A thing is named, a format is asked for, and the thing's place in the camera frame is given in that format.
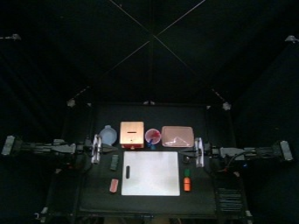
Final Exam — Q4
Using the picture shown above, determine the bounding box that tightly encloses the wooden drawer cabinet box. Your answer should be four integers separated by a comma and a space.
119, 121, 146, 145

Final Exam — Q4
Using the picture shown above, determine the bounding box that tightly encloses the white printed label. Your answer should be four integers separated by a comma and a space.
216, 187, 244, 213

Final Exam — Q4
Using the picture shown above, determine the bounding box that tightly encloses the dark grey rectangular block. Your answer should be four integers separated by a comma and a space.
108, 154, 120, 172

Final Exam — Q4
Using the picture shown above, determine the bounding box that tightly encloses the blue toy utensil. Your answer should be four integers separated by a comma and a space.
146, 138, 156, 151

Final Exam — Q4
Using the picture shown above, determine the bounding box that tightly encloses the pink square plastic container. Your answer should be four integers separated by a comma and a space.
160, 125, 195, 148

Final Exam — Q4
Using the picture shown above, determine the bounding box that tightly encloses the wooden drawer with red front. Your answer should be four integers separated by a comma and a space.
119, 143, 146, 151

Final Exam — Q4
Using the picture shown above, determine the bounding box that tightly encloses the red rectangular block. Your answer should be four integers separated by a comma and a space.
108, 178, 120, 193

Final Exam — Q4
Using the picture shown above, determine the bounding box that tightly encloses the orange toy carrot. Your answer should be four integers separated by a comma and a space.
182, 168, 192, 193

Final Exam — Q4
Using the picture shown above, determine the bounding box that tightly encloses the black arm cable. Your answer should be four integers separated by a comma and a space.
222, 150, 252, 173

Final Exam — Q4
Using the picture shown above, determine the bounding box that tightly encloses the thin frame brace wire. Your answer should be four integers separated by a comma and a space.
107, 0, 231, 109
69, 0, 207, 103

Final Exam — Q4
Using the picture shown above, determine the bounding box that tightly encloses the white cutting board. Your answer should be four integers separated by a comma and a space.
120, 150, 183, 197

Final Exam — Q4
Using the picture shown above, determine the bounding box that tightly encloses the translucent pink cup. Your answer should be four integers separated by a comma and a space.
144, 128, 163, 146

